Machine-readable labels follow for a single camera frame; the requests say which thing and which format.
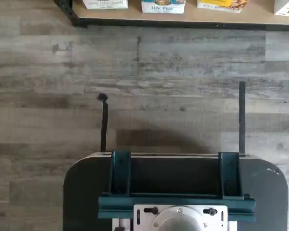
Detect blue and white oatmeal box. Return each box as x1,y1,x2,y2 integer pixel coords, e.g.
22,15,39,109
141,0,185,15

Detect black metal shelf rack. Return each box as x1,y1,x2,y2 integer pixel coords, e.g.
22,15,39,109
54,0,289,32

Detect green and white oatmeal box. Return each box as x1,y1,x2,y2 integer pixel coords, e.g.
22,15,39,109
82,0,129,10

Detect yellow and white granola box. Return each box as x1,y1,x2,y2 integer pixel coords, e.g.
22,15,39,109
197,0,245,13

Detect plain white carton box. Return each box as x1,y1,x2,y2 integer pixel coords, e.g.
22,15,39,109
274,0,289,18

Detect thin black bar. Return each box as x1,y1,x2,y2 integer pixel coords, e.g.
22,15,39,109
97,93,110,152
239,81,246,155

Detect white slotted mounting plate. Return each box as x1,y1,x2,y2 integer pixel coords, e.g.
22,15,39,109
112,204,238,231

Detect teal metal mounting frame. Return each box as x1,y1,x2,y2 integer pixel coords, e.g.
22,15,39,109
98,150,256,223

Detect dark rounded base plate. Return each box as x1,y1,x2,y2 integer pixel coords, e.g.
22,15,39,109
62,151,289,231

